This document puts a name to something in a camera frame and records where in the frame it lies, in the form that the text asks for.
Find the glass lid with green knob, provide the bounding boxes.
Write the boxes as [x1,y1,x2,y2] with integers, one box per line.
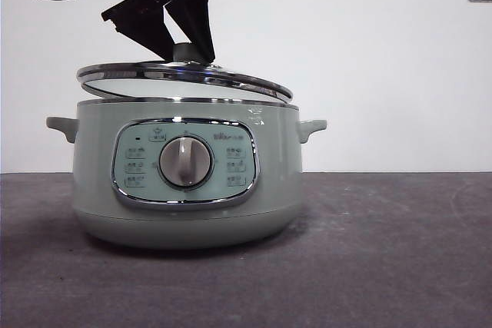
[76,41,294,108]

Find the pale green electric pot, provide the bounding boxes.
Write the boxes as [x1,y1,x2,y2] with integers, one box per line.
[45,97,328,250]

